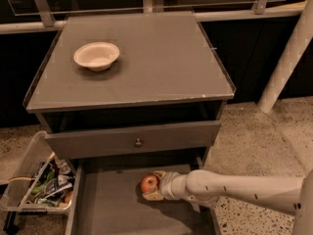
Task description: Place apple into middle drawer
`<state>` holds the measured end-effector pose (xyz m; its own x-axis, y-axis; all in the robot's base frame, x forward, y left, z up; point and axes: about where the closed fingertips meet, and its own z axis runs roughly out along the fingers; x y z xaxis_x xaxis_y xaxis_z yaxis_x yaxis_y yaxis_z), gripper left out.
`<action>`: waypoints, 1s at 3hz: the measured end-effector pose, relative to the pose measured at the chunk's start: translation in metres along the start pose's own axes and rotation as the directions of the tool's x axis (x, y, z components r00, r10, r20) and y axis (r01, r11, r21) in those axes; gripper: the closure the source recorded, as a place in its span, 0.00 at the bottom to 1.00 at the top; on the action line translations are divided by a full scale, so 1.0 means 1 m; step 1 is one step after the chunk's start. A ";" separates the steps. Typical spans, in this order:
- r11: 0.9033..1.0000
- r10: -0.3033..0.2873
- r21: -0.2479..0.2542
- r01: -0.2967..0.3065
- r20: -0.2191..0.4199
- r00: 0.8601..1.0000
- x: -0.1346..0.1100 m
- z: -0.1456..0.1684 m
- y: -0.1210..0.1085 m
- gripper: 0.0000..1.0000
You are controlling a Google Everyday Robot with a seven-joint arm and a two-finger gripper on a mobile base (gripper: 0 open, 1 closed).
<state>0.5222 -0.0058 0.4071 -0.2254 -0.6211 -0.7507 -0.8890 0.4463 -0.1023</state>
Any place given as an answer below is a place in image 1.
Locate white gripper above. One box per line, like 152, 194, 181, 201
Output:
142, 171, 180, 201

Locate red apple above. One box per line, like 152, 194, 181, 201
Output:
141, 174, 159, 193

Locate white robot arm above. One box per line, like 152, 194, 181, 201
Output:
140, 169, 313, 235

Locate round metal drawer knob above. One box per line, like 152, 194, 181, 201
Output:
134, 138, 143, 148

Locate open grey middle drawer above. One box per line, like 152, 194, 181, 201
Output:
66, 149, 219, 235

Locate grey top drawer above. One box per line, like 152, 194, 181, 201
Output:
46, 120, 221, 160

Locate grey drawer cabinet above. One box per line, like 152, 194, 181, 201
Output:
22, 11, 237, 168

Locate snack packets in bin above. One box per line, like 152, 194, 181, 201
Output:
20, 153, 75, 210

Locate clear plastic bin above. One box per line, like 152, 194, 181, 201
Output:
0, 131, 71, 214

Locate white paper bowl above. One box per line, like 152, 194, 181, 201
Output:
73, 42, 120, 71

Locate metal railing with glass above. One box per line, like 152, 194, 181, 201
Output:
0, 0, 308, 34

